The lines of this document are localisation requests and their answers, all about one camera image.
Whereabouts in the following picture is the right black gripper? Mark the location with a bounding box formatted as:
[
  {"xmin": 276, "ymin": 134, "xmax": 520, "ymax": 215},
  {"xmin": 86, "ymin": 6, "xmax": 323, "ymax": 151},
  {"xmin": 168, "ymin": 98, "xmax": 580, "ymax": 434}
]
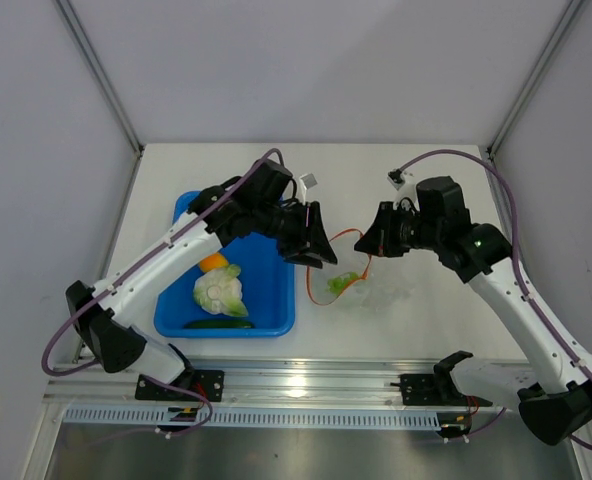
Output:
[{"xmin": 355, "ymin": 202, "xmax": 443, "ymax": 258}]

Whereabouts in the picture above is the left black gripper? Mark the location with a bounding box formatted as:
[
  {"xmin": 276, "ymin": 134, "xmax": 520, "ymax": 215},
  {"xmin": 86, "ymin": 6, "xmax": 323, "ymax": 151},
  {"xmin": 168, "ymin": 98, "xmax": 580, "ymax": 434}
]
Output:
[{"xmin": 254, "ymin": 201, "xmax": 337, "ymax": 269}]

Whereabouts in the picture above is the green grape bunch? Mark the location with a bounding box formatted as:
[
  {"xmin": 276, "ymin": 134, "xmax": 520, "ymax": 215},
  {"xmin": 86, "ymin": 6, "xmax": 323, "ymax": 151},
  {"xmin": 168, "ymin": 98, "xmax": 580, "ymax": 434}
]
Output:
[{"xmin": 327, "ymin": 271, "xmax": 361, "ymax": 296}]

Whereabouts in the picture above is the clear zip bag orange zipper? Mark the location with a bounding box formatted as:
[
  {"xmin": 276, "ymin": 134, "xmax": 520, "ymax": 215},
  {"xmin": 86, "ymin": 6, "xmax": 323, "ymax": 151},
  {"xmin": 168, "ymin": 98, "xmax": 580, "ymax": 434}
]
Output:
[{"xmin": 305, "ymin": 228, "xmax": 415, "ymax": 312}]

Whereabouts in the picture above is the yellow orange mango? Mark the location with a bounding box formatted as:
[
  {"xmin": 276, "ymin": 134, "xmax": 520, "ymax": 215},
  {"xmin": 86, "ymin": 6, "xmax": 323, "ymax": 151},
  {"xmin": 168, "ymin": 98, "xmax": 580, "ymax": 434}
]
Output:
[{"xmin": 198, "ymin": 253, "xmax": 229, "ymax": 273}]

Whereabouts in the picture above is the white cauliflower with leaves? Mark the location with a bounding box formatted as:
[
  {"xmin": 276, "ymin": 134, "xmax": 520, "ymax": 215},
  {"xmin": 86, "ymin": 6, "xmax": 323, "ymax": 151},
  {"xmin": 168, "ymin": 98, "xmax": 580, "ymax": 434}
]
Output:
[{"xmin": 193, "ymin": 264, "xmax": 249, "ymax": 318}]

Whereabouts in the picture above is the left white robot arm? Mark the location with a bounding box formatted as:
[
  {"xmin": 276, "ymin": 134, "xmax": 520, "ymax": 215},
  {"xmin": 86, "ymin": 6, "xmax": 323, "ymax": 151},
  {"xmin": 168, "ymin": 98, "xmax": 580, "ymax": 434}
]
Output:
[{"xmin": 66, "ymin": 157, "xmax": 337, "ymax": 400}]

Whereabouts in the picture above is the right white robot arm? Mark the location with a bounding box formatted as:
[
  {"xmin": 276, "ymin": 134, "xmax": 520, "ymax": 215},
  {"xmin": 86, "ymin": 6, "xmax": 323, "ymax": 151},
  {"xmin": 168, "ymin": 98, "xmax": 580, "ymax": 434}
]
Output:
[{"xmin": 354, "ymin": 176, "xmax": 592, "ymax": 445}]

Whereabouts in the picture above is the blue plastic bin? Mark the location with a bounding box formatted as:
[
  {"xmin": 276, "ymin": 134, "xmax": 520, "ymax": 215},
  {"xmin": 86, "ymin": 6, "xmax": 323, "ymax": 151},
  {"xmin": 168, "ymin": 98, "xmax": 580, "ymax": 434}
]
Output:
[{"xmin": 154, "ymin": 190, "xmax": 297, "ymax": 340}]

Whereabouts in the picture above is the dark green cucumber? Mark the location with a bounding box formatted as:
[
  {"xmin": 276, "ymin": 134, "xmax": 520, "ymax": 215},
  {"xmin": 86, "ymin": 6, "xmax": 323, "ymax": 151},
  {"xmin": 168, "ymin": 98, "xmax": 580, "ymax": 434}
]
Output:
[{"xmin": 183, "ymin": 318, "xmax": 255, "ymax": 329}]

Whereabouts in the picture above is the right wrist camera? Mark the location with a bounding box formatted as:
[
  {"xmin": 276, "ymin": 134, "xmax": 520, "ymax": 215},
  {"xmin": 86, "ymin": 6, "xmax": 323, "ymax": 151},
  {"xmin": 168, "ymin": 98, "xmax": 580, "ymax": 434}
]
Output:
[{"xmin": 387, "ymin": 169, "xmax": 417, "ymax": 203}]

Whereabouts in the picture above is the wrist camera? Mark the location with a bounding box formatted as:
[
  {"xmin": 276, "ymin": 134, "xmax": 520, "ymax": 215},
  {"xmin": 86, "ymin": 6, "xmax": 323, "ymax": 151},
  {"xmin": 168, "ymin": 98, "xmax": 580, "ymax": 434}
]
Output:
[
  {"xmin": 296, "ymin": 173, "xmax": 318, "ymax": 203},
  {"xmin": 387, "ymin": 169, "xmax": 417, "ymax": 203}
]

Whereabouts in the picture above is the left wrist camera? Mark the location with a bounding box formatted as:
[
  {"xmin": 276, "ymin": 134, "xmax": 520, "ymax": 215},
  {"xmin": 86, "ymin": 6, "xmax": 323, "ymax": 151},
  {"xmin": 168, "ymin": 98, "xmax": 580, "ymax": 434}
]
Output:
[{"xmin": 296, "ymin": 173, "xmax": 318, "ymax": 203}]

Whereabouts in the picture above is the aluminium front rail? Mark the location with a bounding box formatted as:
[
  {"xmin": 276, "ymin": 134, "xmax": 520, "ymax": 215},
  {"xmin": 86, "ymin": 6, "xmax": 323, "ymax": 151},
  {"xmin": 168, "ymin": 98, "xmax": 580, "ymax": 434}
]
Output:
[{"xmin": 41, "ymin": 357, "xmax": 588, "ymax": 412}]

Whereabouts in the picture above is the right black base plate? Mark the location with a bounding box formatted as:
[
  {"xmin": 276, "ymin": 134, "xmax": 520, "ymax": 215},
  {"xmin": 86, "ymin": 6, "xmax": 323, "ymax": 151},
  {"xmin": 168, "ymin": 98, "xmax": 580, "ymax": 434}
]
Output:
[{"xmin": 390, "ymin": 373, "xmax": 492, "ymax": 407}]

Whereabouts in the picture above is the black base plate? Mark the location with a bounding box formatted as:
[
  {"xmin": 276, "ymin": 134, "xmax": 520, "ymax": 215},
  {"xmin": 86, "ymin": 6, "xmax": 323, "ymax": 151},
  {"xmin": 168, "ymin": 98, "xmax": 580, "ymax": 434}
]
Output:
[
  {"xmin": 390, "ymin": 373, "xmax": 492, "ymax": 407},
  {"xmin": 134, "ymin": 370, "xmax": 225, "ymax": 403}
]

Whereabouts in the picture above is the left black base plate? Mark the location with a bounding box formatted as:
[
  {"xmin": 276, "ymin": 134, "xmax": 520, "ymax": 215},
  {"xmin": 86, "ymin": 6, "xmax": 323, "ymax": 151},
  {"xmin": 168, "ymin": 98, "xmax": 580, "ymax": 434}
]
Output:
[{"xmin": 134, "ymin": 370, "xmax": 225, "ymax": 403}]

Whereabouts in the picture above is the white slotted cable duct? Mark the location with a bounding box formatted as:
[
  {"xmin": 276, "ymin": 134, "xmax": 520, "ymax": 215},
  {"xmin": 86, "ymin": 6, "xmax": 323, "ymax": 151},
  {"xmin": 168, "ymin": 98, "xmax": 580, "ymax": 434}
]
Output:
[{"xmin": 63, "ymin": 404, "xmax": 441, "ymax": 431}]

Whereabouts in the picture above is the right aluminium frame post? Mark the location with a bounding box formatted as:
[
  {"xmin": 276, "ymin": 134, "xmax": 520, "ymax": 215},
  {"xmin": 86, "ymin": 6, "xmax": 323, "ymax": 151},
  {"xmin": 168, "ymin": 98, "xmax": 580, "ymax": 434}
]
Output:
[{"xmin": 486, "ymin": 0, "xmax": 591, "ymax": 162}]

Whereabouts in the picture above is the aluminium frame post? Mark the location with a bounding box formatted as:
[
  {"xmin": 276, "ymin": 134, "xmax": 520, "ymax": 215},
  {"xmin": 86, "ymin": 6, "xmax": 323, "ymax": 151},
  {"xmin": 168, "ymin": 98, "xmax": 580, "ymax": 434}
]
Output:
[
  {"xmin": 52, "ymin": 0, "xmax": 144, "ymax": 155},
  {"xmin": 486, "ymin": 0, "xmax": 591, "ymax": 162}
]

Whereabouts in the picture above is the left aluminium frame post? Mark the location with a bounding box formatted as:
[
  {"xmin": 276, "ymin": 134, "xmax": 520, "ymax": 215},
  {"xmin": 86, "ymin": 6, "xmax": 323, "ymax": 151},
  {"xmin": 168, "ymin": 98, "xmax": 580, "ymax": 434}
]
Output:
[{"xmin": 52, "ymin": 0, "xmax": 144, "ymax": 155}]

